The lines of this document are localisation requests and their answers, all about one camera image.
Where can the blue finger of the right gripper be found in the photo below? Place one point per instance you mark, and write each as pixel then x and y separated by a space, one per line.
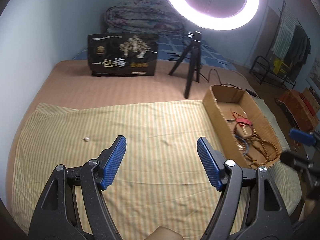
pixel 302 137

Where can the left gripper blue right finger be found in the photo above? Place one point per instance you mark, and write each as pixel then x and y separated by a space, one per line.
pixel 265 215

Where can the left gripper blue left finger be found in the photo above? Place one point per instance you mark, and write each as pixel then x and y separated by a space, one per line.
pixel 56 214

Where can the dark blue bangle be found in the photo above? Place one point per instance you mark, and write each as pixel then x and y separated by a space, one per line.
pixel 242 145

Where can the open cardboard box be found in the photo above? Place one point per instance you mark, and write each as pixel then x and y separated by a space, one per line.
pixel 224 104

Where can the yellow black box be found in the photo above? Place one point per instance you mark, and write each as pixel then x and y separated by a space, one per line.
pixel 280 68

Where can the dark hanging clothes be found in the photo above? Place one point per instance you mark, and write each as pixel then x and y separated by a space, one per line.
pixel 300 46

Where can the white striped towel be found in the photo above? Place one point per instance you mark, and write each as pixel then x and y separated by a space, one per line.
pixel 285 32

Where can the black clothes rack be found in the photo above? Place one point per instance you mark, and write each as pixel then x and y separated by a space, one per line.
pixel 287 52

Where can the yellow striped cloth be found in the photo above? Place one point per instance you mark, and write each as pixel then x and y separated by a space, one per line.
pixel 160 182

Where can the tan bed sheet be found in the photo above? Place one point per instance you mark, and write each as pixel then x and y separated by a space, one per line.
pixel 70 84

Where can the black tripod stand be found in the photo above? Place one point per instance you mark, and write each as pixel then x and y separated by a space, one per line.
pixel 194 48

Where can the black snack bag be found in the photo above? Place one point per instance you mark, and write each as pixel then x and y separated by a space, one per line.
pixel 122 54

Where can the folded floral quilt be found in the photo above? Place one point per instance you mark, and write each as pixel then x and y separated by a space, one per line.
pixel 143 16

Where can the white ring light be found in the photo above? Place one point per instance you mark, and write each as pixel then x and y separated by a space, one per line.
pixel 203 19

